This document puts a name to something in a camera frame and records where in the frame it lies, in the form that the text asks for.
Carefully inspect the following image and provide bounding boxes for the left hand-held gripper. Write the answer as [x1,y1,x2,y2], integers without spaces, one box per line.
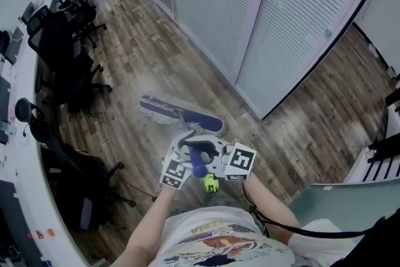
[159,130,197,191]

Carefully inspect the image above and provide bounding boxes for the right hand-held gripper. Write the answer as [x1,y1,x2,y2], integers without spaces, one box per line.
[184,136,258,182]

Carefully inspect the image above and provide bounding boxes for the purple dust mop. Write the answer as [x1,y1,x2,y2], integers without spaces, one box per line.
[138,94,226,179]

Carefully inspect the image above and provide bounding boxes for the person's right forearm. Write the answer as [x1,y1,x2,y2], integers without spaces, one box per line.
[243,174,301,248]

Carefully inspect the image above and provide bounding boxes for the person's left forearm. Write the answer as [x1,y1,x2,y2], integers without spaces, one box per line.
[112,186,176,267]

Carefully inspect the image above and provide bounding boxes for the neon yellow shoe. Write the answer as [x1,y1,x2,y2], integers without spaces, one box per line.
[204,174,219,194]

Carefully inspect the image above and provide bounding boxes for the person's dark trousers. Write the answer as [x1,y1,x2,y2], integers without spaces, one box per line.
[173,176,266,229]

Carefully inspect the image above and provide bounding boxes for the printed white t-shirt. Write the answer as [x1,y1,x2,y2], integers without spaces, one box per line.
[149,208,356,267]

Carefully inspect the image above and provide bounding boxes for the teal glass table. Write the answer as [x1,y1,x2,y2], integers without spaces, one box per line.
[287,179,400,231]

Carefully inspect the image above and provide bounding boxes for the white blinds glass partition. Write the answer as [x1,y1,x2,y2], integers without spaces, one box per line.
[120,0,390,119]

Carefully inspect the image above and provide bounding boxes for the white slatted rack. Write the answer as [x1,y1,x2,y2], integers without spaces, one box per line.
[345,131,400,185]

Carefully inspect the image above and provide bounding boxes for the black mesh-back office chair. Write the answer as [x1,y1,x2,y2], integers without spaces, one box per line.
[26,4,113,115]

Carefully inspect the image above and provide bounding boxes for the long white desk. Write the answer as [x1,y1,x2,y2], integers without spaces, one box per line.
[0,0,91,267]

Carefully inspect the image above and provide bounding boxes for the black monitor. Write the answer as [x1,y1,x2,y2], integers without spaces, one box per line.
[0,76,13,145]
[0,179,20,263]

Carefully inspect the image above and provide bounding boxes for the black cable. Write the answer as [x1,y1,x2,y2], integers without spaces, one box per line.
[242,181,385,239]

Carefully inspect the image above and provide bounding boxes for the black head-mounted camera rig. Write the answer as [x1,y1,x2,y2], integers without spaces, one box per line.
[331,215,400,267]

